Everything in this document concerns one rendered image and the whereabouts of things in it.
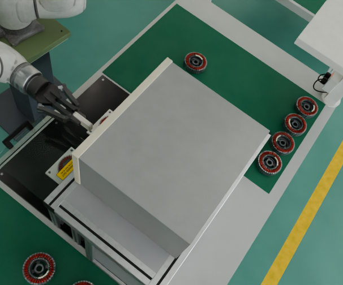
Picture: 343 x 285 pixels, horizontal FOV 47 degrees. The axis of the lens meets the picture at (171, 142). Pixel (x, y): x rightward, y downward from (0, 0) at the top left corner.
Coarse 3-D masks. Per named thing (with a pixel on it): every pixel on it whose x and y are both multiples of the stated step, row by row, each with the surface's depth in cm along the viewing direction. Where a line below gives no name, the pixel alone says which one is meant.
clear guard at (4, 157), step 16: (48, 128) 135; (64, 128) 136; (16, 144) 133; (32, 144) 131; (48, 144) 132; (64, 144) 133; (0, 160) 129; (16, 160) 128; (32, 160) 129; (48, 160) 130; (64, 160) 131; (16, 176) 126; (32, 176) 126; (48, 176) 127; (32, 192) 124; (48, 192) 125
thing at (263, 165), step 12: (300, 108) 192; (312, 108) 195; (288, 120) 188; (300, 120) 189; (276, 132) 184; (288, 132) 187; (300, 132) 186; (276, 144) 181; (288, 144) 184; (264, 156) 177; (276, 156) 178; (264, 168) 174; (276, 168) 176
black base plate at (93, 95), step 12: (96, 84) 180; (108, 84) 181; (84, 96) 176; (96, 96) 177; (108, 96) 178; (120, 96) 179; (84, 108) 174; (96, 108) 175; (108, 108) 176; (96, 120) 172; (84, 132) 169; (12, 180) 154; (24, 192) 153; (36, 204) 152; (48, 216) 151; (60, 228) 151
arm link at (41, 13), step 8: (40, 0) 168; (48, 0) 166; (56, 0) 166; (64, 0) 167; (72, 0) 170; (80, 0) 173; (40, 8) 171; (48, 8) 170; (56, 8) 171; (64, 8) 172; (72, 8) 174; (80, 8) 176; (40, 16) 175; (48, 16) 175; (56, 16) 176; (64, 16) 177; (72, 16) 180
